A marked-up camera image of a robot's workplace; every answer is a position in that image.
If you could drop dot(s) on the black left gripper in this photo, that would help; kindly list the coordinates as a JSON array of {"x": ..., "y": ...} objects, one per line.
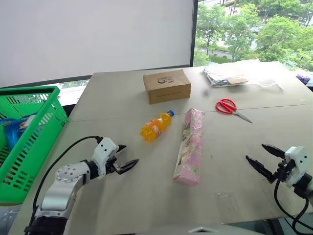
[{"x": 110, "y": 164}]

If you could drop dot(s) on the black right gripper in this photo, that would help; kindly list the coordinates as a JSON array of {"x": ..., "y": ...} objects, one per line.
[{"x": 281, "y": 171}]

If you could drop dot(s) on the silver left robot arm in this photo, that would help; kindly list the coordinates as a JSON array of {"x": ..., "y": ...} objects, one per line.
[{"x": 64, "y": 184}]

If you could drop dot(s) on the green plastic basket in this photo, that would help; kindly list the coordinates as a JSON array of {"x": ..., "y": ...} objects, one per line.
[{"x": 31, "y": 137}]

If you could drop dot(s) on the orange soda bottle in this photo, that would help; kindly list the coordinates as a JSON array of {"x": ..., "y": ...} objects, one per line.
[{"x": 156, "y": 126}]

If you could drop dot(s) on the pink floral long box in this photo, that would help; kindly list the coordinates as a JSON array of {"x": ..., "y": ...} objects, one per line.
[{"x": 190, "y": 147}]

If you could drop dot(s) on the brown cardboard box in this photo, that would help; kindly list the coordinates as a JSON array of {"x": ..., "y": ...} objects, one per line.
[{"x": 166, "y": 86}]

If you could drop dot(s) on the purple object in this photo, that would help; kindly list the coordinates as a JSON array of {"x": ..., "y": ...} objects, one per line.
[{"x": 303, "y": 78}]

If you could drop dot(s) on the stack of clear plastic bags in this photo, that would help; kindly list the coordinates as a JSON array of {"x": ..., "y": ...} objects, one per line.
[{"x": 227, "y": 76}]

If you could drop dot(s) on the grey robot torso edge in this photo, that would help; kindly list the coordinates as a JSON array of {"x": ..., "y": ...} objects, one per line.
[{"x": 203, "y": 230}]

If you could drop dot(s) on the blue snack bag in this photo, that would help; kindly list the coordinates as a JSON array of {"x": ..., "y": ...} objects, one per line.
[{"x": 14, "y": 129}]

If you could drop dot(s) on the white roller blind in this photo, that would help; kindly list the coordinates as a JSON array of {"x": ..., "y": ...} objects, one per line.
[{"x": 95, "y": 39}]

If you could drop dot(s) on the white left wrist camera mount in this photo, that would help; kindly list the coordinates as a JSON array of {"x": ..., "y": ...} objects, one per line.
[{"x": 103, "y": 153}]

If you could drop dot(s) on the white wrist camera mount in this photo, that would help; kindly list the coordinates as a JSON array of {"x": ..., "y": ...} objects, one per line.
[
  {"x": 103, "y": 153},
  {"x": 297, "y": 165}
]

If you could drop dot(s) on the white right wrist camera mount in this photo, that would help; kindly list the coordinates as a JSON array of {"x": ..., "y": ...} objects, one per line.
[{"x": 297, "y": 165}]

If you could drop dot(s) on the black window frame post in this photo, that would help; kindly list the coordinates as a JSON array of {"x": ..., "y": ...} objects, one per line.
[{"x": 193, "y": 33}]

